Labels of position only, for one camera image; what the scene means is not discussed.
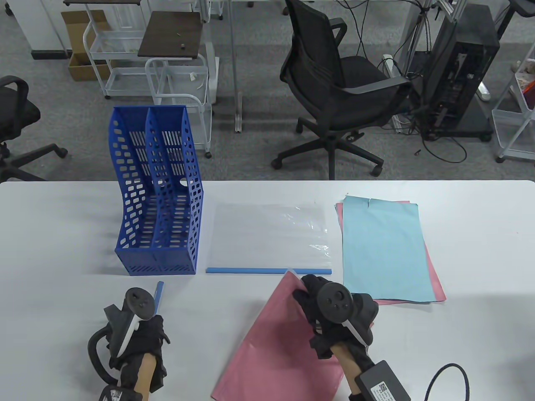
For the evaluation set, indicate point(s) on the person's left hand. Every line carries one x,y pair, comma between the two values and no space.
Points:
144,340

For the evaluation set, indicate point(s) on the person's right hand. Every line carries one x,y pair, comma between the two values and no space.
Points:
307,300

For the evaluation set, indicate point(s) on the dark pink paper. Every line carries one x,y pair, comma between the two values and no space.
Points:
271,355

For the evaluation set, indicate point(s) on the light blue paper stack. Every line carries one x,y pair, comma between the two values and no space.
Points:
437,288

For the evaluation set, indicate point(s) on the person's left forearm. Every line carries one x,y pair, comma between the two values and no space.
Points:
146,371

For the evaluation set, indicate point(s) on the person's right forearm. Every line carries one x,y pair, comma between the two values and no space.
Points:
345,363

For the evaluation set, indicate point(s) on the blue perforated file rack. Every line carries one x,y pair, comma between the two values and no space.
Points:
175,234

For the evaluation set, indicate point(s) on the black right hand controller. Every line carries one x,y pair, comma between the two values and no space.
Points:
334,303

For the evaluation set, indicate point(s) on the black hand controller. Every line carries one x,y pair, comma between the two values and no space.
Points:
140,303
334,303

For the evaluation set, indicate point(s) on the black left hand controller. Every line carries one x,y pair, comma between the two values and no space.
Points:
140,303

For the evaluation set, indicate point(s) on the metal floor stand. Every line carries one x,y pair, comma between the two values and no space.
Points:
238,112

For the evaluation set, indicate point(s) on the black mesh office chair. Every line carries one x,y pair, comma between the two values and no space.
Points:
359,100

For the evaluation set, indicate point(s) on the white power strip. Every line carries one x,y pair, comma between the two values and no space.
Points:
391,64
485,92

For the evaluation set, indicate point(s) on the cardboard box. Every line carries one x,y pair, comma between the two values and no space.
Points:
79,67

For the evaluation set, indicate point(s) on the black computer tower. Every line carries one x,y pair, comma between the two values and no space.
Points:
464,62

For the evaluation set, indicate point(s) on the white cart with brown top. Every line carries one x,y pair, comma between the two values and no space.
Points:
171,33

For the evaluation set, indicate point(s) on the white cabinet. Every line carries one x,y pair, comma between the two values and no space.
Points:
42,25

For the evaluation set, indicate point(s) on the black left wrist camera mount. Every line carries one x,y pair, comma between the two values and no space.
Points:
119,394

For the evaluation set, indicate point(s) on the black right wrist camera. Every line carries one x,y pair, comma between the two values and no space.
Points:
382,384

